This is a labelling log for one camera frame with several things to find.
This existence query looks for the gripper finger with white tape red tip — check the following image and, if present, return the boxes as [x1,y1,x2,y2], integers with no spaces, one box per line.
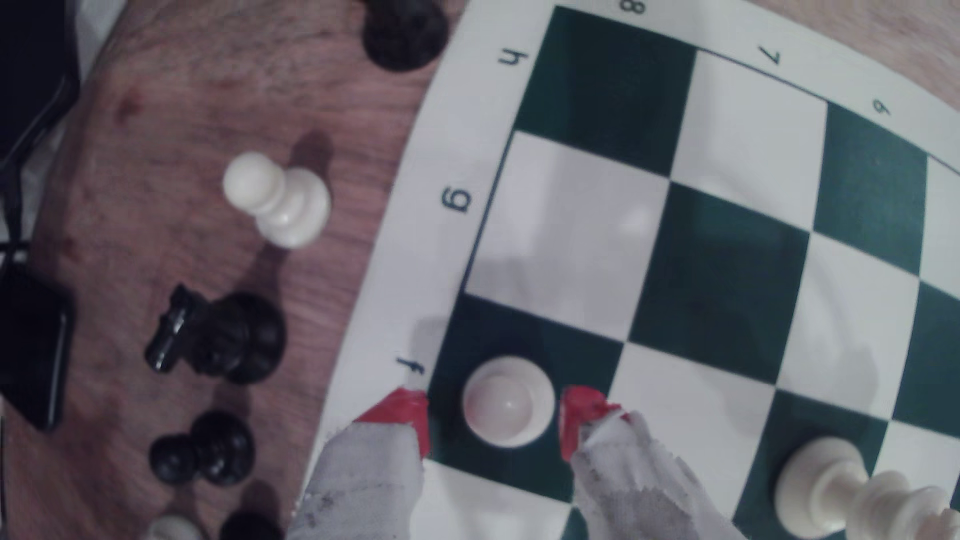
[287,387,432,540]
[559,385,748,540]

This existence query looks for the white pawn chess piece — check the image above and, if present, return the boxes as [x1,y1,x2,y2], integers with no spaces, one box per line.
[460,355,557,450]
[222,151,332,250]

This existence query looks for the black pawn chess piece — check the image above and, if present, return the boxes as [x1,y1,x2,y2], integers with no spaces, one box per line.
[148,410,257,487]
[219,508,285,540]

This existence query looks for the tall white chess piece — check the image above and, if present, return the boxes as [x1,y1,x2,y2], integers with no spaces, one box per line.
[774,436,960,540]

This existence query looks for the black knight chess piece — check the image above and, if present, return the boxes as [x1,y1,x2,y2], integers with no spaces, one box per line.
[144,283,288,386]

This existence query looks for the green white chess mat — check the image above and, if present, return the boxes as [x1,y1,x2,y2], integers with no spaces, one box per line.
[296,0,960,540]

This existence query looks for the black box device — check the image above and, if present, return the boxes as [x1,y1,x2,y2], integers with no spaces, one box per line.
[0,258,76,434]

